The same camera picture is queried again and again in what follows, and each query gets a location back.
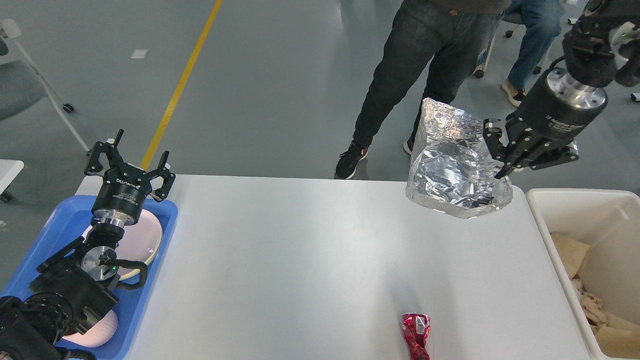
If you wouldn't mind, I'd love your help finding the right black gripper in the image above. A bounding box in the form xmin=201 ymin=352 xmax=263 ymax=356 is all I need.
xmin=482 ymin=67 xmax=608 ymax=179

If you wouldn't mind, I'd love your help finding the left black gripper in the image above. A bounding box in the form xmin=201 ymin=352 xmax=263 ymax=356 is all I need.
xmin=83 ymin=129 xmax=176 ymax=227

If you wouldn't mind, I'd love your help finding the pink plate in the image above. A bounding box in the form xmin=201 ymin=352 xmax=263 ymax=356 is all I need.
xmin=79 ymin=209 xmax=163 ymax=281

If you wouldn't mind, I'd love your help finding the aluminium foil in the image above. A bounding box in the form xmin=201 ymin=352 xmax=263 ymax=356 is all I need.
xmin=406 ymin=98 xmax=514 ymax=219

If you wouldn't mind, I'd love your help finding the brown paper bag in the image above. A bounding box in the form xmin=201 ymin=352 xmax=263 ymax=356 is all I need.
xmin=550 ymin=232 xmax=592 ymax=280
xmin=593 ymin=314 xmax=640 ymax=359

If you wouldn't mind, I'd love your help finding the pink mug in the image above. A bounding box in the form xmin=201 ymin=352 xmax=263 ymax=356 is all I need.
xmin=62 ymin=310 xmax=119 ymax=348

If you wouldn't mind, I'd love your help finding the brown paper ball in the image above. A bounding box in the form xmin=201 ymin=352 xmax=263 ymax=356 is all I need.
xmin=571 ymin=278 xmax=611 ymax=335

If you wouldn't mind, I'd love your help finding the crushed red can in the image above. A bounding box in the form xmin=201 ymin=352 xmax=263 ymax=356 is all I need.
xmin=401 ymin=313 xmax=431 ymax=360

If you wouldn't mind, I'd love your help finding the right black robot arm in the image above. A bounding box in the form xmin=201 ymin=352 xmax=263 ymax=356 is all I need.
xmin=483 ymin=0 xmax=640 ymax=179

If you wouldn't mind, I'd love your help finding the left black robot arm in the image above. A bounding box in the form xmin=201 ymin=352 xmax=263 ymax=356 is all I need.
xmin=1 ymin=129 xmax=176 ymax=360

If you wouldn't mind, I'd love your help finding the white chair top right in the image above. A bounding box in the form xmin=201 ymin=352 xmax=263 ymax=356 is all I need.
xmin=471 ymin=13 xmax=526 ymax=79

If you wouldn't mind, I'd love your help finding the blue plastic tray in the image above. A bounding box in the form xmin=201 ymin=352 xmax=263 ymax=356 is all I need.
xmin=1 ymin=194 xmax=179 ymax=360

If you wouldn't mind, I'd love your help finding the white plastic bin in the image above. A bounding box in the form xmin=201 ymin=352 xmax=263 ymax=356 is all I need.
xmin=526 ymin=188 xmax=640 ymax=360

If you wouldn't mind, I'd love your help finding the white paper on floor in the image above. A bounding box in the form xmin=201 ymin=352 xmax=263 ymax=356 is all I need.
xmin=130 ymin=48 xmax=150 ymax=60

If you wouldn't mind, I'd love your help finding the person in blue jeans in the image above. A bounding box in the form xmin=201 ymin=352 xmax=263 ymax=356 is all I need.
xmin=502 ymin=0 xmax=564 ymax=108

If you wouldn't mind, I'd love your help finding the white side table left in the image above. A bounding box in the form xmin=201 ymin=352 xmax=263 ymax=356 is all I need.
xmin=0 ymin=159 xmax=25 ymax=203

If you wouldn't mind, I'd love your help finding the person in dark clothes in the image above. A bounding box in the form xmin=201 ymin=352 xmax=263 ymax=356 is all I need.
xmin=334 ymin=0 xmax=511 ymax=180

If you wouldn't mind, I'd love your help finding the grey chair left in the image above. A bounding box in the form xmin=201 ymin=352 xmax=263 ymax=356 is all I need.
xmin=0 ymin=18 xmax=90 ymax=154

